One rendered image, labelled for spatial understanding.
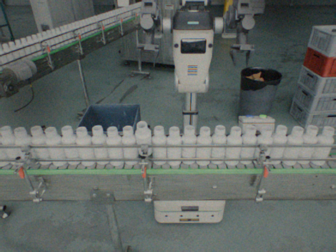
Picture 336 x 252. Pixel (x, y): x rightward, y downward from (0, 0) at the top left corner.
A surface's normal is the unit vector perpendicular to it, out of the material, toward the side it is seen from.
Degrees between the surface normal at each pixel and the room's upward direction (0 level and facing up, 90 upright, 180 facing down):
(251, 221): 0
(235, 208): 0
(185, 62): 90
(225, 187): 90
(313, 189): 90
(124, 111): 90
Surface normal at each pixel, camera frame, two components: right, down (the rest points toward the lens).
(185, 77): 0.00, 0.55
